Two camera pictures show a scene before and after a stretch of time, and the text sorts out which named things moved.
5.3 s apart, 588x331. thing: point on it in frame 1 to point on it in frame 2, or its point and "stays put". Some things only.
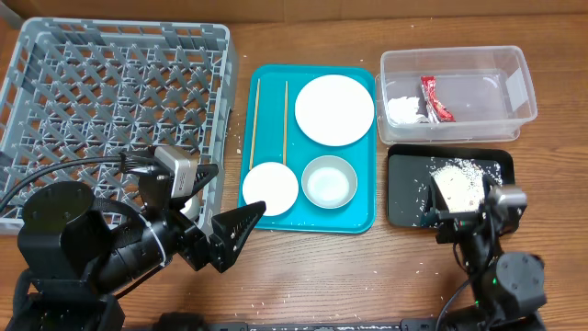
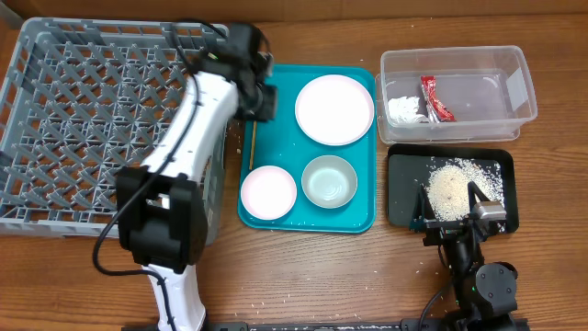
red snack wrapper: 440,112 stays put
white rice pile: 462,182 stays put
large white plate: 334,110 stays put
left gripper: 222,253 to 268,109
